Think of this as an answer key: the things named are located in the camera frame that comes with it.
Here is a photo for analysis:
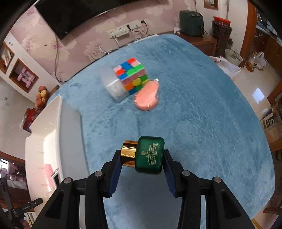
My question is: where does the black flat television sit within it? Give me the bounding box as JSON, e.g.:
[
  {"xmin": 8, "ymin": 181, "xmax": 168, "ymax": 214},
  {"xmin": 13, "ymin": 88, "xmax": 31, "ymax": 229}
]
[{"xmin": 34, "ymin": 0, "xmax": 117, "ymax": 40}]

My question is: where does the white digital camera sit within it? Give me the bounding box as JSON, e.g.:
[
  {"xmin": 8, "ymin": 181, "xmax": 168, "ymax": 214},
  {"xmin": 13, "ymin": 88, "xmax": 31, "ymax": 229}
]
[{"xmin": 51, "ymin": 168, "xmax": 61, "ymax": 187}]

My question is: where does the wooden television cabinet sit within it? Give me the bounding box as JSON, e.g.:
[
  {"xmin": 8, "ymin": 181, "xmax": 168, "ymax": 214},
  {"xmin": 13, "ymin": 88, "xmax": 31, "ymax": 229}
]
[{"xmin": 176, "ymin": 31, "xmax": 217, "ymax": 56}]

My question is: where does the green bottle with gold cap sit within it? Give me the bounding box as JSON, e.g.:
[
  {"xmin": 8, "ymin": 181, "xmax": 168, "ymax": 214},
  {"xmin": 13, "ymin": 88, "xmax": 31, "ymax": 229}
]
[{"xmin": 120, "ymin": 136, "xmax": 165, "ymax": 175}]

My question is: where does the basket of peaches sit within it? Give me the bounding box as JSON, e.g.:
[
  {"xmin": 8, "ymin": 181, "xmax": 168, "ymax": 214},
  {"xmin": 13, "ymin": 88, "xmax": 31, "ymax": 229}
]
[{"xmin": 35, "ymin": 85, "xmax": 50, "ymax": 109}]

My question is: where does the white plastic storage box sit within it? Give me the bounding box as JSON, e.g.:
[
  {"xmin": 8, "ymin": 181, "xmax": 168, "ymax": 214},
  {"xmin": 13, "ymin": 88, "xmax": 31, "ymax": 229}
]
[{"xmin": 25, "ymin": 96, "xmax": 90, "ymax": 199}]

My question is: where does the blue plush blanket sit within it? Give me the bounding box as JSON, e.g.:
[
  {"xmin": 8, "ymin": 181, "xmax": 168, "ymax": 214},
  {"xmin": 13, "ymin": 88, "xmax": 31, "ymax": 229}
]
[{"xmin": 47, "ymin": 33, "xmax": 276, "ymax": 229}]

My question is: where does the dark green air fryer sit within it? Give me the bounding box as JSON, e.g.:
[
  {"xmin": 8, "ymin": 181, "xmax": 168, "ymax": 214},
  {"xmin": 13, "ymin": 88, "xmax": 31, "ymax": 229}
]
[{"xmin": 179, "ymin": 10, "xmax": 204, "ymax": 37}]

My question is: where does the red tissue packet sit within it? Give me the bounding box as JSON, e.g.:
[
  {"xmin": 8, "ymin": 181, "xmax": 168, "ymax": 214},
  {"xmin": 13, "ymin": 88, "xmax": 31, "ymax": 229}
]
[{"xmin": 19, "ymin": 108, "xmax": 42, "ymax": 132}]

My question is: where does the black television cable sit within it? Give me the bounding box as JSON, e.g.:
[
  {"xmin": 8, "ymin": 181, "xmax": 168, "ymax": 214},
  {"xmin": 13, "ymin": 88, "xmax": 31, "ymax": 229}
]
[{"xmin": 55, "ymin": 35, "xmax": 66, "ymax": 83}]

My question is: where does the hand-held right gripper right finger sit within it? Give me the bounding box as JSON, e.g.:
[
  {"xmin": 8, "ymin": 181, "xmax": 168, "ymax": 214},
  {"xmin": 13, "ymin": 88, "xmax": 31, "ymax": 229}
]
[{"xmin": 162, "ymin": 149, "xmax": 252, "ymax": 229}]

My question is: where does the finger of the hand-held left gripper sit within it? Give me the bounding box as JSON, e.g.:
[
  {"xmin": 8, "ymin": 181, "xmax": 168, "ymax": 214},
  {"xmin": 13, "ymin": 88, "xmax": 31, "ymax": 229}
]
[{"xmin": 10, "ymin": 197, "xmax": 44, "ymax": 221}]

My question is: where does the cooking oil bottle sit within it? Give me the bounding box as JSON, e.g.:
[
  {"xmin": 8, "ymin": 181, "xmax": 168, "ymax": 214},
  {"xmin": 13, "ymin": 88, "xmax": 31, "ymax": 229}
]
[{"xmin": 246, "ymin": 51, "xmax": 258, "ymax": 72}]

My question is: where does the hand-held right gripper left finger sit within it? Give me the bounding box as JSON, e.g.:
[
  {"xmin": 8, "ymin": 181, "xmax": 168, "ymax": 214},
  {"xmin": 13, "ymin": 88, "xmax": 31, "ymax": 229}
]
[{"xmin": 33, "ymin": 150, "xmax": 124, "ymax": 229}]

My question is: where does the clear plastic box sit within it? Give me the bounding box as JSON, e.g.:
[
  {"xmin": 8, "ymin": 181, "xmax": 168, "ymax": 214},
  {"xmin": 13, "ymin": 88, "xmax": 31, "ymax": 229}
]
[{"xmin": 100, "ymin": 66, "xmax": 130, "ymax": 103}]

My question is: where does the wooden side table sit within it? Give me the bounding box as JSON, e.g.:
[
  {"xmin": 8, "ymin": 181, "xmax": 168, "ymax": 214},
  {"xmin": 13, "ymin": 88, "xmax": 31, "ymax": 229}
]
[{"xmin": 47, "ymin": 85, "xmax": 61, "ymax": 97}]

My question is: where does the pink oval sponge case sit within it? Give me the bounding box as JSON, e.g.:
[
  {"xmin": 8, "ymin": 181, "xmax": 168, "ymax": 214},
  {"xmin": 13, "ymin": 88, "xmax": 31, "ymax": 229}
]
[{"xmin": 134, "ymin": 79, "xmax": 160, "ymax": 112}]

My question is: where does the large white plastic bag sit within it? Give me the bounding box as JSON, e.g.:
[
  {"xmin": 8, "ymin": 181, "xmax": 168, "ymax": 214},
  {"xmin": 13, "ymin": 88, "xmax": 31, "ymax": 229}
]
[{"xmin": 208, "ymin": 56, "xmax": 241, "ymax": 77}]

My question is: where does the pink hair roller brush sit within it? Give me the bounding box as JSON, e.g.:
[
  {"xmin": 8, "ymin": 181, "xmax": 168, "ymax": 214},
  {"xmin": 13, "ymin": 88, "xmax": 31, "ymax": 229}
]
[{"xmin": 44, "ymin": 163, "xmax": 53, "ymax": 183}]

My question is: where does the colourful puzzle cube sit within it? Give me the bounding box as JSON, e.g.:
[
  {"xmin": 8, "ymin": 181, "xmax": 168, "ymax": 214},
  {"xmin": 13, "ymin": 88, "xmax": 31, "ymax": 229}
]
[{"xmin": 113, "ymin": 58, "xmax": 149, "ymax": 96}]

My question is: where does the white trash bin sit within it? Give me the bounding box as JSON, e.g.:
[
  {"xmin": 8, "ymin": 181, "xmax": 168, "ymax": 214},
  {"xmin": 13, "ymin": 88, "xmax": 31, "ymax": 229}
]
[{"xmin": 225, "ymin": 49, "xmax": 243, "ymax": 66}]

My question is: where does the white power strip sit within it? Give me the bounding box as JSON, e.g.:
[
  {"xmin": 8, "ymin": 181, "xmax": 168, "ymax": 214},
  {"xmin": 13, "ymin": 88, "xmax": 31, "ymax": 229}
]
[{"xmin": 116, "ymin": 26, "xmax": 130, "ymax": 36}]

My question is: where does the wooden wall niche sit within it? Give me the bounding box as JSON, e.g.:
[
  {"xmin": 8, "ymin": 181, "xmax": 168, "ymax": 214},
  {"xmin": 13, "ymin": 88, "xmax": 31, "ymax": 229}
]
[
  {"xmin": 9, "ymin": 58, "xmax": 39, "ymax": 93},
  {"xmin": 0, "ymin": 42, "xmax": 15, "ymax": 74}
]

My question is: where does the printed cardboard box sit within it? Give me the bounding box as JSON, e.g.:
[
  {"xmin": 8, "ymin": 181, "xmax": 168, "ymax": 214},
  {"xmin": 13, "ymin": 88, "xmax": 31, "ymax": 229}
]
[{"xmin": 260, "ymin": 111, "xmax": 282, "ymax": 152}]

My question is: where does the dark tall vase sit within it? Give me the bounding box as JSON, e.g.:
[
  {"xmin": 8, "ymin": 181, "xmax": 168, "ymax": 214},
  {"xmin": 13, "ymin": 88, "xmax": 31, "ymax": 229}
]
[{"xmin": 211, "ymin": 21, "xmax": 233, "ymax": 58}]

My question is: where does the small white plastic bag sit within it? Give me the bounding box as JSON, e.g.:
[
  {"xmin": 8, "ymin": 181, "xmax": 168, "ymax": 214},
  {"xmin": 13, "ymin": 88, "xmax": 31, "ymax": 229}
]
[{"xmin": 257, "ymin": 52, "xmax": 267, "ymax": 70}]

